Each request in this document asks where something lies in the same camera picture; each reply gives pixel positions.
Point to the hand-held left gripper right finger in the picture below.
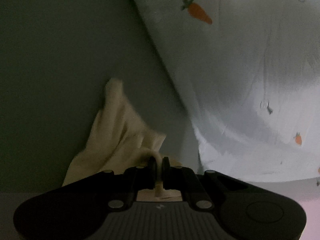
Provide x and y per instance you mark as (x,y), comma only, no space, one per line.
(165,166)

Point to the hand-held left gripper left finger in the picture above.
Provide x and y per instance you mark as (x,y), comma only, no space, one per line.
(151,166)

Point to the cream knit sweater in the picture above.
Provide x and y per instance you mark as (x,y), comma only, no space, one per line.
(120,135)

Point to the carrot print quilt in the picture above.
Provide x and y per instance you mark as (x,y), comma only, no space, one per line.
(237,67)

